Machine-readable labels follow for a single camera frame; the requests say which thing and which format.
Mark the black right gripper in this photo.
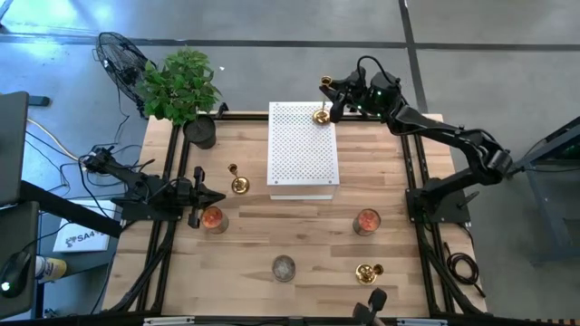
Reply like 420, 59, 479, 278
319, 67, 373, 124

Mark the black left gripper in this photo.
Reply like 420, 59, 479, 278
174, 165, 227, 230

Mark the brass candlestick holder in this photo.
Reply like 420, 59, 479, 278
311, 75, 334, 126
354, 262, 385, 286
227, 163, 251, 196

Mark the grey candle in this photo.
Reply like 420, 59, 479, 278
271, 254, 297, 283

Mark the white perforated metal shelf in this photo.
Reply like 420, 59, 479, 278
266, 101, 341, 201

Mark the black plant pot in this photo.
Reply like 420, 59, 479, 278
182, 113, 218, 150

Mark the green leafy plant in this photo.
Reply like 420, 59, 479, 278
135, 47, 223, 127

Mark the white printed box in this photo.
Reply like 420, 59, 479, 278
53, 198, 120, 254

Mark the black metal bar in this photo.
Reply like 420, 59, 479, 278
20, 179, 123, 239

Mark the black floor fan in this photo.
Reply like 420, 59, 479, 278
93, 31, 158, 119

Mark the white and yellow bottle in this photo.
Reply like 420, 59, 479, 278
34, 254, 69, 284

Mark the dark grey mouse pad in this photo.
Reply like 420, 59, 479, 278
0, 201, 41, 318

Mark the dark grey monitor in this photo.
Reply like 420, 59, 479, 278
0, 90, 31, 207

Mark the black computer mouse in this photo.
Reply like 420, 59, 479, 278
0, 251, 33, 299

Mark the blue metal cart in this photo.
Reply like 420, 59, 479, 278
511, 115, 580, 266

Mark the silver bracket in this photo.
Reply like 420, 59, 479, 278
143, 316, 196, 326
397, 318, 448, 326

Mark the beige floor cable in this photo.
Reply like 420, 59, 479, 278
25, 117, 82, 163

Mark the black knobbed mount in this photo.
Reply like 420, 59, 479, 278
352, 287, 389, 326

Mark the coiled black cable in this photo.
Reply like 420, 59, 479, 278
442, 242, 487, 299

